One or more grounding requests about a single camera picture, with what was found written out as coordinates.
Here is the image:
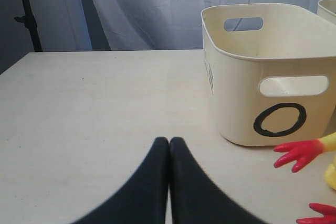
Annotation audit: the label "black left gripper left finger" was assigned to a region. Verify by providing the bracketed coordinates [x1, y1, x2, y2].
[75, 137, 169, 223]

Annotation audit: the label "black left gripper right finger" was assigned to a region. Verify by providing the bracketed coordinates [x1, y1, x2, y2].
[170, 137, 264, 223]

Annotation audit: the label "thin whole rubber chicken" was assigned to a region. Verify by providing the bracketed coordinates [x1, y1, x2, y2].
[274, 133, 335, 224]

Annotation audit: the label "cream bin marked O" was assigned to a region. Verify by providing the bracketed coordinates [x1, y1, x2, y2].
[201, 3, 335, 146]

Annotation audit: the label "white backdrop curtain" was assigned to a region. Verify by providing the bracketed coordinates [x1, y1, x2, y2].
[0, 0, 336, 76]

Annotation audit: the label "cream bin marked X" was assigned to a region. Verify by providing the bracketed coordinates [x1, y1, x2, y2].
[317, 0, 336, 25]

